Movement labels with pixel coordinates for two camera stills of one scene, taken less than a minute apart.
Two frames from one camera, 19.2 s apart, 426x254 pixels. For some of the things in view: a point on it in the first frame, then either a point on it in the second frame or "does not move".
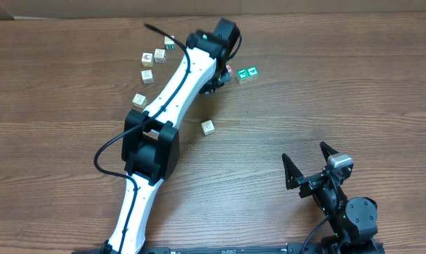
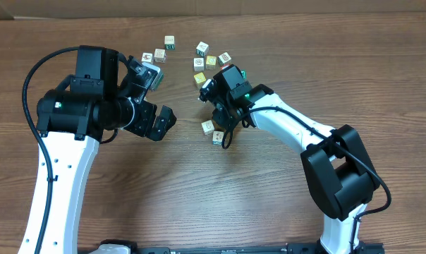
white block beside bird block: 160,56 does not move
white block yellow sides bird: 147,59 does not move
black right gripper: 315,180 to 219,118
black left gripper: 215,85 to 142,115
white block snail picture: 208,128 does not move
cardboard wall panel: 62,8 does not move
